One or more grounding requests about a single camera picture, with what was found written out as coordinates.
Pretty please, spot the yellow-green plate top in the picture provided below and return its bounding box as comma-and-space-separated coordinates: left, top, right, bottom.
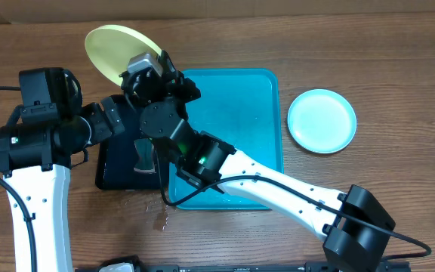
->
85, 25, 162, 87

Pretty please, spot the green scrubbing sponge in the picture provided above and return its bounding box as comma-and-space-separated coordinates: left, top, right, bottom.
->
134, 138, 156, 174

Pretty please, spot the teal plastic tray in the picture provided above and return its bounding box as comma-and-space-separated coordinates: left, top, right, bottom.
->
168, 68, 284, 211

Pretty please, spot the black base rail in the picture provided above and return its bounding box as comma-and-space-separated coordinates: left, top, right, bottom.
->
74, 255, 412, 272

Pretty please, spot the light blue plate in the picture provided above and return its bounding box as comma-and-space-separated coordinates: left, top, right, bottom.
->
287, 89, 357, 154

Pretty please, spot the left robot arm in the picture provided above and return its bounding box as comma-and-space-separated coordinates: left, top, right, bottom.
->
0, 67, 125, 271

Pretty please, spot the black plastic tray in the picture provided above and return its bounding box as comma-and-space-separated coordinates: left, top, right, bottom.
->
94, 94, 171, 191

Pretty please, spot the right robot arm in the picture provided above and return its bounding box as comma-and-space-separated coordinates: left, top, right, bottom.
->
120, 51, 395, 271

